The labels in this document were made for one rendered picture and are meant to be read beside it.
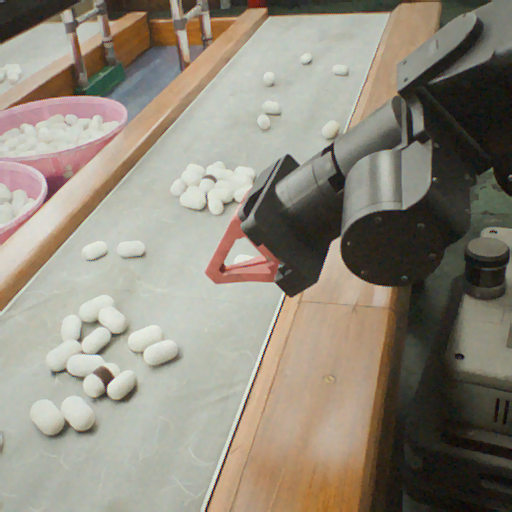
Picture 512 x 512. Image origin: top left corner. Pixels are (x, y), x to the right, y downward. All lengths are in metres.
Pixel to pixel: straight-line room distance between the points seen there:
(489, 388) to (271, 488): 0.60
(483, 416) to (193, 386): 0.58
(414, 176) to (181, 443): 0.32
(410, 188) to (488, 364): 0.71
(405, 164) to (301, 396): 0.25
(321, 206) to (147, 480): 0.26
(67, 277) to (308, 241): 0.42
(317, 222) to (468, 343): 0.66
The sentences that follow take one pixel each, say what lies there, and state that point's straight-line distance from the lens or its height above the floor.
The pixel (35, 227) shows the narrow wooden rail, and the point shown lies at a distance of 0.91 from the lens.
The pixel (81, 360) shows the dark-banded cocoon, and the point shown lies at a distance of 0.68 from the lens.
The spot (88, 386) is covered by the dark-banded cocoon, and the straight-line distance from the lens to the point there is 0.65.
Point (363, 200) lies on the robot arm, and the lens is 0.39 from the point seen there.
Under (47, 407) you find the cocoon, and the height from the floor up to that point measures 0.76.
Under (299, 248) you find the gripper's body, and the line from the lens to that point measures 0.48.
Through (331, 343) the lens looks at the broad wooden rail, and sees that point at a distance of 0.64.
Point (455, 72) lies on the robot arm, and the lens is 0.41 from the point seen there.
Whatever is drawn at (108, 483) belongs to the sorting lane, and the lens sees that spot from 0.59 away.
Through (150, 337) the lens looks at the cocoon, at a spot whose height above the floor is 0.76.
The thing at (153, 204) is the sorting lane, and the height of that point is 0.74.
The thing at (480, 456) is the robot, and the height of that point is 0.34.
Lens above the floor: 1.17
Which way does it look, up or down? 32 degrees down
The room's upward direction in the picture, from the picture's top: 6 degrees counter-clockwise
